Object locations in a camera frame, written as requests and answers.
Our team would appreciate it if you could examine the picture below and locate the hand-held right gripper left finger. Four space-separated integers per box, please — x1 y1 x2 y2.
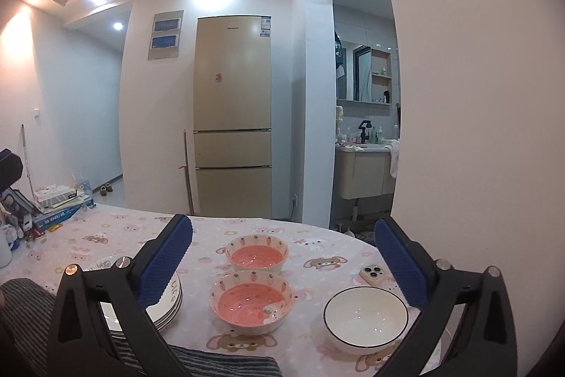
46 213 194 377

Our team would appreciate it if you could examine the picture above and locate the beige vanity cabinet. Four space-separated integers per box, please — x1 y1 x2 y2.
334 145 398 201

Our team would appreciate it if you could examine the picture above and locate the grey wall electrical panel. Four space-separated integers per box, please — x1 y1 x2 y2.
148 10 184 60

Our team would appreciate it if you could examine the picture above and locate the beige refrigerator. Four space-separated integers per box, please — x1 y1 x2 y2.
193 15 273 219

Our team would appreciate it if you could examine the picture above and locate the white smartphone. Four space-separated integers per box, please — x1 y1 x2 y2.
359 264 389 286

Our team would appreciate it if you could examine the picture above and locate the white bowl dark rim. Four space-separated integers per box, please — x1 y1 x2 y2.
323 286 409 355

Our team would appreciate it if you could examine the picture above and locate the white enamel mug blue rim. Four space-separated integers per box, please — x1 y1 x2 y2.
0 224 13 268

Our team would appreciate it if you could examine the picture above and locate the brown broom handle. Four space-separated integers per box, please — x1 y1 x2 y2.
178 130 194 215

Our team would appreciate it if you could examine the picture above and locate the bathroom mirror cabinet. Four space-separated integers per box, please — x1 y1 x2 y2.
335 41 393 106

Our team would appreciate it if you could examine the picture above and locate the stack of white plates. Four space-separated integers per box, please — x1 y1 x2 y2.
84 254 184 322

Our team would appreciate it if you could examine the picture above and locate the grey striped cloth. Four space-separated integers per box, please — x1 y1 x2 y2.
0 277 281 377

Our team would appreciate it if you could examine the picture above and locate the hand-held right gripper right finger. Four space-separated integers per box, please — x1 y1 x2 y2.
374 218 519 377

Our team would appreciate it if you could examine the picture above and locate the pink patterned bowl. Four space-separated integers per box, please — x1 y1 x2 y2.
225 235 289 275
209 272 293 334

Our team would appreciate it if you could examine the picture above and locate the white mop pole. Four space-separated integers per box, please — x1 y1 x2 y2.
21 124 34 201

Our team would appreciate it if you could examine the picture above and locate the white hanging towel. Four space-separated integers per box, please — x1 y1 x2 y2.
388 140 402 179

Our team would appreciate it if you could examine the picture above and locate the stack of papers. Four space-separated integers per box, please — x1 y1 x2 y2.
42 194 87 213

